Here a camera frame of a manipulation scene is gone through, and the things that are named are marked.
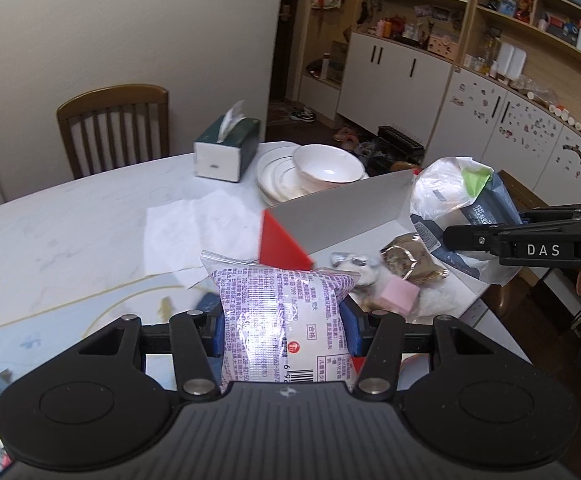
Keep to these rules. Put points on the wooden chair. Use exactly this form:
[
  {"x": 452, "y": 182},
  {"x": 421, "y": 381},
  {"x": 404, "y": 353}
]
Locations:
[{"x": 113, "y": 130}]

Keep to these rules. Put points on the white paper towel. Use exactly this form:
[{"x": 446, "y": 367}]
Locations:
[{"x": 195, "y": 230}]

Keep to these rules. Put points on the purple printed snack packet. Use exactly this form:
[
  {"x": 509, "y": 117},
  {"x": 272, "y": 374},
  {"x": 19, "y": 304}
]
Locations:
[{"x": 275, "y": 320}]

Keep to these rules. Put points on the wooden wall shelf unit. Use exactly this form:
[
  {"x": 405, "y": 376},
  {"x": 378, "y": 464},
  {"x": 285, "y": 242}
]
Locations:
[{"x": 545, "y": 15}]

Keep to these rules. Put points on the gold foil wrapper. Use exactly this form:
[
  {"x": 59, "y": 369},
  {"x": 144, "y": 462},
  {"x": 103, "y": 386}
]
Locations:
[{"x": 413, "y": 260}]

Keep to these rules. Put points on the pair of pink slippers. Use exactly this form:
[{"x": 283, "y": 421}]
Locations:
[{"x": 348, "y": 137}]

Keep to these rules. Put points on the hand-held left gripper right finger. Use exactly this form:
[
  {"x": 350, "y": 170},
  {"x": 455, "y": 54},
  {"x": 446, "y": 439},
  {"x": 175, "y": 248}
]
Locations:
[{"x": 378, "y": 355}]

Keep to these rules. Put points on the black rack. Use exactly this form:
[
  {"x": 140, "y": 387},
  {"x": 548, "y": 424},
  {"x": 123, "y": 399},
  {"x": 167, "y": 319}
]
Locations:
[{"x": 400, "y": 142}]

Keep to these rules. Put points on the white bowl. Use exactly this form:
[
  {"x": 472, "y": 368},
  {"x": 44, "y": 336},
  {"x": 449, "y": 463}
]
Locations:
[{"x": 328, "y": 162}]

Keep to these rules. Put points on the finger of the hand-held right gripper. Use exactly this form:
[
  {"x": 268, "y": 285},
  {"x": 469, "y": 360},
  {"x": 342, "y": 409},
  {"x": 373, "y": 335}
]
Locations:
[{"x": 470, "y": 238}]

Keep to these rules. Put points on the white wipes pack navy label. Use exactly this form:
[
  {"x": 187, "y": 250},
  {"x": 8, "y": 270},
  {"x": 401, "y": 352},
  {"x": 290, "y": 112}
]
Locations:
[{"x": 450, "y": 195}]

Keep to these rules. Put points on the stack of white plates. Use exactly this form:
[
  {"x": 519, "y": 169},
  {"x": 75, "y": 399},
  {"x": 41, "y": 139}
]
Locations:
[{"x": 278, "y": 180}]

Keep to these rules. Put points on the white two-door cabinet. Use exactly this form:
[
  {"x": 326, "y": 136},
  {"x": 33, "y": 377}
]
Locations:
[{"x": 395, "y": 85}]

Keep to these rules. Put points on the pink cube block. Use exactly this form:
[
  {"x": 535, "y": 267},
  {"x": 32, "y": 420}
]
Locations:
[{"x": 395, "y": 296}]

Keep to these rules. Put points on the white cabinet with stickers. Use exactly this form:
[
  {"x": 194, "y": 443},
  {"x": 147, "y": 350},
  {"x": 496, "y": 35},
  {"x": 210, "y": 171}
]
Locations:
[{"x": 520, "y": 120}]

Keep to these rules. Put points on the red cardboard box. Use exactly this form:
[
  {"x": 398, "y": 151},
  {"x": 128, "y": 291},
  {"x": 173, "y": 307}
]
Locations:
[{"x": 340, "y": 215}]

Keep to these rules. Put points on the pair of sneakers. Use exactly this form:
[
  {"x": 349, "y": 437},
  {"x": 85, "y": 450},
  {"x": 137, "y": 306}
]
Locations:
[{"x": 302, "y": 115}]

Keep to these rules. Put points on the green white tissue box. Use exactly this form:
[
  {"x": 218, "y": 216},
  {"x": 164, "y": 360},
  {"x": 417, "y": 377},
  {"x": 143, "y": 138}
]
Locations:
[{"x": 223, "y": 152}]

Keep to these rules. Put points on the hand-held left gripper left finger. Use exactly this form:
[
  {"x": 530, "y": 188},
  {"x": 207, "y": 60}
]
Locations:
[{"x": 190, "y": 355}]

